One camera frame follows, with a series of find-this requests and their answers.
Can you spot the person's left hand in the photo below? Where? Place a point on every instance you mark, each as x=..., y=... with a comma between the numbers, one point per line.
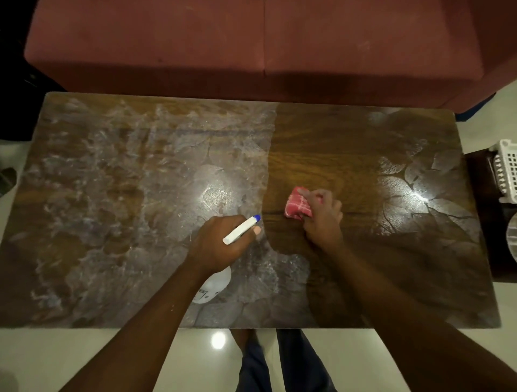
x=214, y=250

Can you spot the person's right hand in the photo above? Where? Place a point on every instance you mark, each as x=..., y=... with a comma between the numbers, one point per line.
x=325, y=226

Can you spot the red checked cloth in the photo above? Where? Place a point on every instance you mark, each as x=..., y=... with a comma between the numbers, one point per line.
x=297, y=206

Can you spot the clear spray bottle blue nozzle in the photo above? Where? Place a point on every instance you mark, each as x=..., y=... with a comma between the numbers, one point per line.
x=212, y=288

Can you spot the brick pattern glossy tray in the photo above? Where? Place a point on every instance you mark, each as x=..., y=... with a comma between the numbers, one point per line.
x=513, y=238

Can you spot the person's left forearm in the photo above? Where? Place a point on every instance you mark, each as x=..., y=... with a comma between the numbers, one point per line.
x=133, y=335

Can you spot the person's left foot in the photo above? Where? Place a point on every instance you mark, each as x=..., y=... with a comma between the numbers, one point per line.
x=241, y=338

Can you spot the person's left jeans leg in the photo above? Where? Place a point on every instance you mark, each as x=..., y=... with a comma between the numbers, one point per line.
x=254, y=371

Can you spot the person's jeans leg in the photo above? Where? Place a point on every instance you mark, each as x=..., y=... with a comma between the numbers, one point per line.
x=254, y=371
x=303, y=363

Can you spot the person's right jeans leg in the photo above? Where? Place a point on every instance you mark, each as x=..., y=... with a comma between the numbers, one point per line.
x=303, y=363

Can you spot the brown marbled wooden table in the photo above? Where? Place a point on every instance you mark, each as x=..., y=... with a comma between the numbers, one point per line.
x=121, y=202

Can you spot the dark wooden side table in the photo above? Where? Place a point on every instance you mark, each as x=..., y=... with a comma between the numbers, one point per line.
x=480, y=210

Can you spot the navy blue bag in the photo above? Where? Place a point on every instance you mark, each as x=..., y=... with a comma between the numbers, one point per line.
x=472, y=109

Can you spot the white plastic perforated basket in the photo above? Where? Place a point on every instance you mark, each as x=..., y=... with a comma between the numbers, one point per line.
x=508, y=173

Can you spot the red fabric sofa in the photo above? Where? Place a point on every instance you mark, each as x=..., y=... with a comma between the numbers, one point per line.
x=262, y=44

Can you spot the dark grey floor object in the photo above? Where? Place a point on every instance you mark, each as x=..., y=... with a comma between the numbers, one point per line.
x=7, y=181

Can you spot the black bag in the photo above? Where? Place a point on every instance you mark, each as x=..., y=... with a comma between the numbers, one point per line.
x=20, y=80

